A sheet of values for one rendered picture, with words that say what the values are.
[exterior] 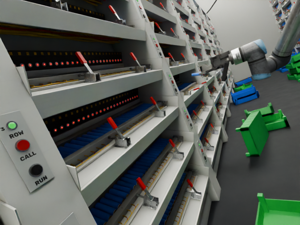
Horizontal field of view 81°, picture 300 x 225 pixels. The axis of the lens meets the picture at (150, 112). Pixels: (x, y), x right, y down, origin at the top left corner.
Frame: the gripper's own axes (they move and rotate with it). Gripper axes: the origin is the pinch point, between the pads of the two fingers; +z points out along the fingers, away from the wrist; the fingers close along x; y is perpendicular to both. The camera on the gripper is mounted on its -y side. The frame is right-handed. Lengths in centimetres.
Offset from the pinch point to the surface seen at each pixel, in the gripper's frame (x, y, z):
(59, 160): 104, -2, 6
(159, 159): 66, -23, 12
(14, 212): 113, -4, 4
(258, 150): 5, -57, -18
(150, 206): 87, -27, 7
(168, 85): 43.0, 1.9, 7.0
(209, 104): -26.6, -26.8, 7.4
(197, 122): 17.1, -26.9, 8.5
